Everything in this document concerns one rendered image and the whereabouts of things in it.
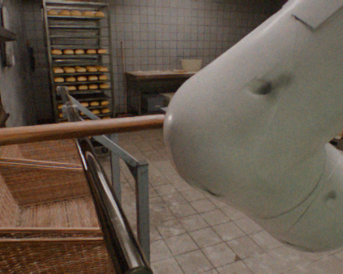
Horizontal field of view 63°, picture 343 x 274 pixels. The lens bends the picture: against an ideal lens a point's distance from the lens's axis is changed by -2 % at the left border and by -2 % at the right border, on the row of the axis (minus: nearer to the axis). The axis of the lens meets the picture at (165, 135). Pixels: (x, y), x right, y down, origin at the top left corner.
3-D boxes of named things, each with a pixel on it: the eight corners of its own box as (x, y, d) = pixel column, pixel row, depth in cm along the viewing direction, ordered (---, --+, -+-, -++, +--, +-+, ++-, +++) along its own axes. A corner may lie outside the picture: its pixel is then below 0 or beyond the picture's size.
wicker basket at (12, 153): (2, 209, 139) (-9, 157, 130) (14, 167, 189) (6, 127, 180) (100, 192, 156) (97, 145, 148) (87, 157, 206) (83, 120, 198)
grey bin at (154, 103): (146, 111, 513) (146, 98, 506) (138, 106, 557) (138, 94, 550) (165, 110, 526) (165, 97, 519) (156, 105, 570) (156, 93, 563)
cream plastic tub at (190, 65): (185, 72, 533) (185, 60, 527) (176, 70, 570) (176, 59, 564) (206, 71, 548) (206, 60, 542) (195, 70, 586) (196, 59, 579)
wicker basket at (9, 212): (-22, 305, 86) (-43, 229, 78) (0, 213, 136) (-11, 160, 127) (129, 264, 104) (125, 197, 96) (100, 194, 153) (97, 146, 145)
